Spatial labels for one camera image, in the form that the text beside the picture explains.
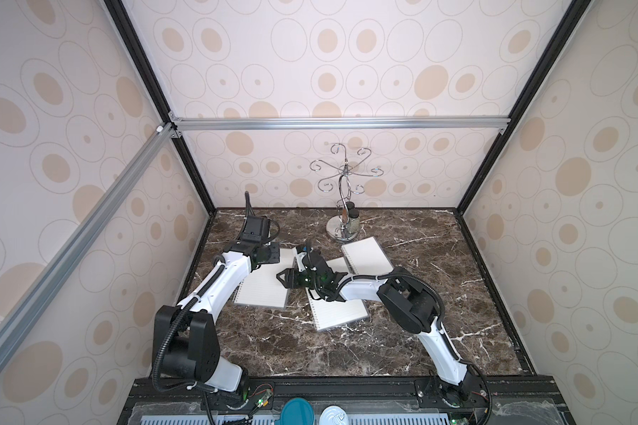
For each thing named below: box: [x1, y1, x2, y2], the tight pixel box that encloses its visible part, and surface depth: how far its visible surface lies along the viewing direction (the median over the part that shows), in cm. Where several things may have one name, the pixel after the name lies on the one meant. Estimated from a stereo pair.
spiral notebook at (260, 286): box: [233, 247, 298, 309], surface depth 94 cm
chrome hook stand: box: [309, 142, 385, 243], surface depth 94 cm
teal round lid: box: [280, 397, 315, 425], surface depth 66 cm
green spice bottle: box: [346, 208, 361, 234], surface depth 105 cm
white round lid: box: [319, 404, 350, 425], surface depth 67 cm
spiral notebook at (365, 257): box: [341, 236, 395, 277], surface depth 108 cm
